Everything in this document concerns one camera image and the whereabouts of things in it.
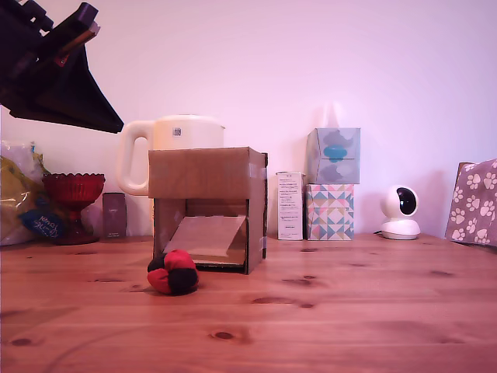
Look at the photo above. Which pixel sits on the grey blue tissue box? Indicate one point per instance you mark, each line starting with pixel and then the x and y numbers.
pixel 334 155

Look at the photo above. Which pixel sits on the small white round camera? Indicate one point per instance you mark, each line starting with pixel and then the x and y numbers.
pixel 400 202

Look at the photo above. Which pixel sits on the red and black footbag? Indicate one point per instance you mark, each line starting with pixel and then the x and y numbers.
pixel 172 274

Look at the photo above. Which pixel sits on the white box with printed text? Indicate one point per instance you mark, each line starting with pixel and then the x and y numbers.
pixel 290 206

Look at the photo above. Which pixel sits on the red glass footed bowl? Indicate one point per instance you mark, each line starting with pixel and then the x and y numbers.
pixel 74 190

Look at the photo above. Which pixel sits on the yellow and white plastic bag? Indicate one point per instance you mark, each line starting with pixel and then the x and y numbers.
pixel 17 182

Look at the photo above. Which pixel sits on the geometric pattern tissue box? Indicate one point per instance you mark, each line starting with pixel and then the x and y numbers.
pixel 330 211

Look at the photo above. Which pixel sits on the cream electric kettle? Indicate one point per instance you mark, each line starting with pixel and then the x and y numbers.
pixel 190 132

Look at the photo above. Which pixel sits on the small dark purple box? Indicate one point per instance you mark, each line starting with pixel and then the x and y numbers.
pixel 114 215

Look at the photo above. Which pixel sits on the white tissue sheet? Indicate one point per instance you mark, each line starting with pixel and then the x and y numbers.
pixel 331 116

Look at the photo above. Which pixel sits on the cardboard dice tower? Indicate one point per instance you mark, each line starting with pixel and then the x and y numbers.
pixel 202 171

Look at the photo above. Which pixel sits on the paw print cloth bag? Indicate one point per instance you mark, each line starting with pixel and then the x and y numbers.
pixel 475 202

